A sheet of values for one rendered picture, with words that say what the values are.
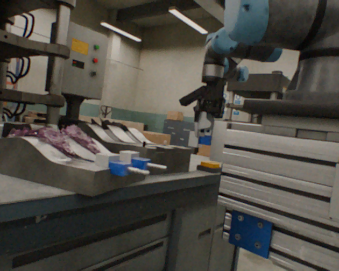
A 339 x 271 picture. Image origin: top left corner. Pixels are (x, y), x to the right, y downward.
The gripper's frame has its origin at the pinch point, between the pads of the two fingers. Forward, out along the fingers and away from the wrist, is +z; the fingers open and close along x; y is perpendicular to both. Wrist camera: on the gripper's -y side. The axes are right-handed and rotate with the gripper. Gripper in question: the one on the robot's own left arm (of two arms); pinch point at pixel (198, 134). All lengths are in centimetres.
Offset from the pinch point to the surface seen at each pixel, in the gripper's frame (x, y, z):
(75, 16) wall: 480, -599, -272
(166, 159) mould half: -10.0, -6.5, 10.0
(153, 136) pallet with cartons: 394, -246, 24
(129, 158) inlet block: -33.6, -5.5, 8.4
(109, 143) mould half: -17.4, -25.9, 7.4
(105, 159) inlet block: -44.5, -4.8, 7.9
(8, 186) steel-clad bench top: -58, -18, 15
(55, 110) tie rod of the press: 4, -79, -2
